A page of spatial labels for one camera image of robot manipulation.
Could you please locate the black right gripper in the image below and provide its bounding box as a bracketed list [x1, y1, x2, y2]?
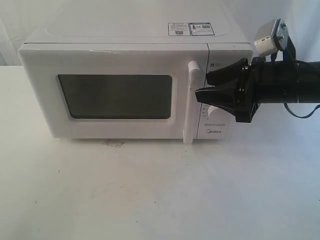
[195, 56, 265, 123]

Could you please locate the white microwave door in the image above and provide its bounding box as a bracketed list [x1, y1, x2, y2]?
[18, 43, 209, 144]

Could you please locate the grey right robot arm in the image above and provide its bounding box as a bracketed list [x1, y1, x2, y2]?
[195, 57, 320, 123]

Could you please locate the white microwave oven body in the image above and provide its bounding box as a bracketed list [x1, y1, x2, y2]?
[23, 10, 253, 140]

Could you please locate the lower white control knob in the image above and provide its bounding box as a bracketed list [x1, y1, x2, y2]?
[207, 105, 228, 121]

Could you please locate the right blue info sticker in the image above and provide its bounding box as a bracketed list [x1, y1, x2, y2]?
[189, 22, 215, 36]

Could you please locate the clear tape patch on table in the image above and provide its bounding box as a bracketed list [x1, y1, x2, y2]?
[102, 139, 125, 148]

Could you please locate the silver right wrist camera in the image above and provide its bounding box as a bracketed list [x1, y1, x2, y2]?
[254, 18, 289, 57]

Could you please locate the black camera cable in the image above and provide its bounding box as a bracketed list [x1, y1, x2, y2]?
[264, 37, 320, 118]

